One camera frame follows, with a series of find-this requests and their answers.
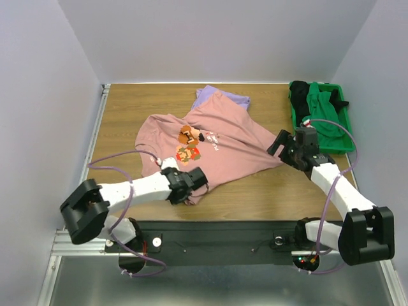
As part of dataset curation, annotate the pink printed t shirt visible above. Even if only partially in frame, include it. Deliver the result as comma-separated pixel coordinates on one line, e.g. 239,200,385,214
135,91,282,205

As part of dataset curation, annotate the purple t shirt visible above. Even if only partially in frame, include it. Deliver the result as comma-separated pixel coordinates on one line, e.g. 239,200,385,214
191,84,252,112

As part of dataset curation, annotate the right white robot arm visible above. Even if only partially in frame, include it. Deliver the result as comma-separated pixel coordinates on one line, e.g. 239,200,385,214
267,127,395,266

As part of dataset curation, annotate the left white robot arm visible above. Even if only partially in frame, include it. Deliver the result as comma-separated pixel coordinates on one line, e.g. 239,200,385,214
60,167,208,251

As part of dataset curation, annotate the green t shirt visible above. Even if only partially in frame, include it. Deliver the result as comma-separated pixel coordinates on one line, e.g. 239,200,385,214
299,82,345,147

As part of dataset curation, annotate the green plastic bin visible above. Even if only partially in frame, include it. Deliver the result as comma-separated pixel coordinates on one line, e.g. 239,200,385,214
289,82,355,155

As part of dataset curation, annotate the black t shirt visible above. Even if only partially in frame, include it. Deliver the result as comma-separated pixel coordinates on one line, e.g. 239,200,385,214
289,80,349,119

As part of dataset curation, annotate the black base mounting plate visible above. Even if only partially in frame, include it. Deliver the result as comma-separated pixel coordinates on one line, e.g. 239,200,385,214
105,219,332,267

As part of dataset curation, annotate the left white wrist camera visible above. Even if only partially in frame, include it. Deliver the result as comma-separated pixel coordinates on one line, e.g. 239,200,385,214
156,157,179,170

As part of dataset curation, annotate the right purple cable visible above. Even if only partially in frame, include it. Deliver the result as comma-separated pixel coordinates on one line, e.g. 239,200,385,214
298,118,360,275

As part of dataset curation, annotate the right aluminium rail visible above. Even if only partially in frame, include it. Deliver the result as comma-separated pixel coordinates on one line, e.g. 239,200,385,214
291,245,396,272

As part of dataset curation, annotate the aluminium rail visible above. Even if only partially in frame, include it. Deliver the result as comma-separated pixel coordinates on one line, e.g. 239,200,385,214
59,84,111,248
291,245,396,272

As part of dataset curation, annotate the left aluminium rail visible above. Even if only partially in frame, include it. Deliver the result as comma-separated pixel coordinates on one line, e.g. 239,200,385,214
59,84,111,248

